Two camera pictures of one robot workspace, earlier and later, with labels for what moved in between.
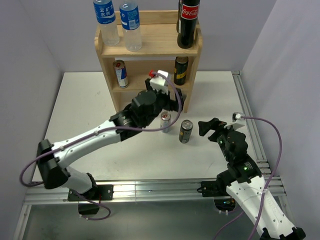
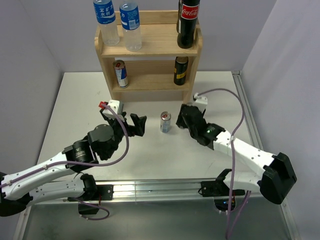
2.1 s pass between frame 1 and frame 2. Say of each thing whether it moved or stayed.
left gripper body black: moved
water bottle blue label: stayed
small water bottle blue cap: stayed
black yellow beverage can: stayed
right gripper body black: moved
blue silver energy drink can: stayed
